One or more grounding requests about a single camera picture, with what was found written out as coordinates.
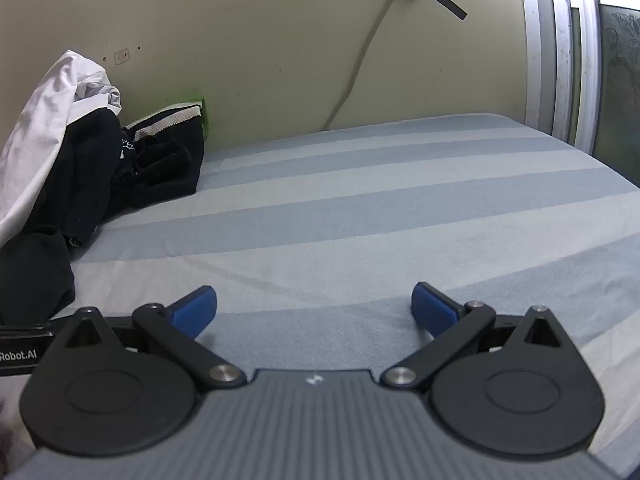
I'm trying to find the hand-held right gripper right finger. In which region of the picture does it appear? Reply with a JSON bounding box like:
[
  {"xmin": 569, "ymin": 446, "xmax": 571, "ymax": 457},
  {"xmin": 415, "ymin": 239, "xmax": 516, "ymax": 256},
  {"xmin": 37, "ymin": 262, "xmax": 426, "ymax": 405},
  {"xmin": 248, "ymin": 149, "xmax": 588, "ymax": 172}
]
[{"xmin": 380, "ymin": 282, "xmax": 581, "ymax": 391}]

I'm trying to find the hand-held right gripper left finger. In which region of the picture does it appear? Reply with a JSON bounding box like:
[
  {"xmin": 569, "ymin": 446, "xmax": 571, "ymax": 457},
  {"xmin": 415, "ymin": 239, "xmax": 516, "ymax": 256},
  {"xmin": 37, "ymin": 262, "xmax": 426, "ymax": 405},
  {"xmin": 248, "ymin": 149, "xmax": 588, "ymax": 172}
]
[{"xmin": 50, "ymin": 285, "xmax": 248, "ymax": 391}]

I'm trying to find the white shirt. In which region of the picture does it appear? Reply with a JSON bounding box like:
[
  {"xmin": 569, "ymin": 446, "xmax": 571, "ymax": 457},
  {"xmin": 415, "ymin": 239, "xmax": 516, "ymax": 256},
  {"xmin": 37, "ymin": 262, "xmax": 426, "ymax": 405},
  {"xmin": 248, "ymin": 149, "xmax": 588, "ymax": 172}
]
[{"xmin": 0, "ymin": 50, "xmax": 122, "ymax": 248}]

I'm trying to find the striped blue bed sheet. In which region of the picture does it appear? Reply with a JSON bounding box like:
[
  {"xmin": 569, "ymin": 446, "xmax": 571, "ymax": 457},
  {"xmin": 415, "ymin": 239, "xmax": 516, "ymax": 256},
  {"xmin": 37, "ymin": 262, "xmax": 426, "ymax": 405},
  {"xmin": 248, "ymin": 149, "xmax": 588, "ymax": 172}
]
[{"xmin": 0, "ymin": 112, "xmax": 640, "ymax": 480}]

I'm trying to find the dark navy garment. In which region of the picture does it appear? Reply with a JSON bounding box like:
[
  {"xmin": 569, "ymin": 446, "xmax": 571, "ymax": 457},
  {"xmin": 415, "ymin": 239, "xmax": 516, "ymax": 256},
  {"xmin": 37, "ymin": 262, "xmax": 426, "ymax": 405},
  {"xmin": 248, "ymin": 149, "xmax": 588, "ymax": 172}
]
[{"xmin": 0, "ymin": 109, "xmax": 125, "ymax": 327}]

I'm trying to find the frosted glass door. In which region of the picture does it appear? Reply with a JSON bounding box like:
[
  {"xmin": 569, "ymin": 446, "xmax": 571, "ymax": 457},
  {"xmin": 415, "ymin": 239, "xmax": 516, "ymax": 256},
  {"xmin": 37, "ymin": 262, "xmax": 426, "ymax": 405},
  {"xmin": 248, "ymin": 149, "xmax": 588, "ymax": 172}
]
[{"xmin": 590, "ymin": 0, "xmax": 640, "ymax": 186}]

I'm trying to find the grey wall cable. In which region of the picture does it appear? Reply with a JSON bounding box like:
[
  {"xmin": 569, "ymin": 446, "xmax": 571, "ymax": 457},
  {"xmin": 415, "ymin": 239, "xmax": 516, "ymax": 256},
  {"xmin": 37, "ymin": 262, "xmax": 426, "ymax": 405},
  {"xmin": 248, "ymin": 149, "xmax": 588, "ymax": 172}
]
[{"xmin": 325, "ymin": 0, "xmax": 401, "ymax": 131}]

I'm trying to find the grey sliding door frame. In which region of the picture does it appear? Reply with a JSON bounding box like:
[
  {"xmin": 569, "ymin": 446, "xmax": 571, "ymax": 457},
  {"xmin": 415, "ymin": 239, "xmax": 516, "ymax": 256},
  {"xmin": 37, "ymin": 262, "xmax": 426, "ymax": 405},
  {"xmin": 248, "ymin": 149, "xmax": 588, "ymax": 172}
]
[{"xmin": 517, "ymin": 0, "xmax": 601, "ymax": 153}]

